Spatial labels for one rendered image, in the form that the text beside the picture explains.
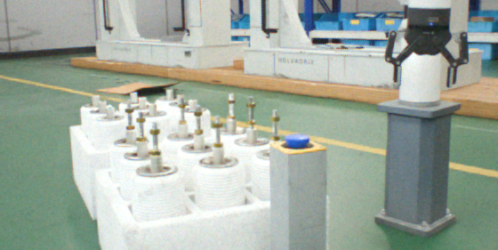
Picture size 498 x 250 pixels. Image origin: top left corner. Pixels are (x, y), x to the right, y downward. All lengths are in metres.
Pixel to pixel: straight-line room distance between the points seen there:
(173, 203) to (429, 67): 0.68
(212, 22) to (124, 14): 1.33
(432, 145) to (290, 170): 0.55
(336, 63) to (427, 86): 2.03
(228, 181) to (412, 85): 0.54
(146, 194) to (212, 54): 3.45
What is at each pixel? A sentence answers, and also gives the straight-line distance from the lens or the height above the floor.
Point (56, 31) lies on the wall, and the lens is 7.63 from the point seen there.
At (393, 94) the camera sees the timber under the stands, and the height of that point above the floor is 0.06.
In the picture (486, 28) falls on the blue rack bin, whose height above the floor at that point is 0.30.
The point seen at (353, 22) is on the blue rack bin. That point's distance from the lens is 6.49.
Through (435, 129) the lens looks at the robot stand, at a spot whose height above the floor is 0.25.
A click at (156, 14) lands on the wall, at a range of 8.40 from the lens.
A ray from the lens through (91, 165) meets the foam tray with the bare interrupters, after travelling 1.46.
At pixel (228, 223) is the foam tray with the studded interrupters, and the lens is 0.99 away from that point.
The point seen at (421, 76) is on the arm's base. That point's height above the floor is 0.37.
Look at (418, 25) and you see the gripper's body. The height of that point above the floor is 0.50.
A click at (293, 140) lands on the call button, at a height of 0.33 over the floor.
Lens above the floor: 0.53
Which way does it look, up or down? 10 degrees down
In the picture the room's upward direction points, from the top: 1 degrees counter-clockwise
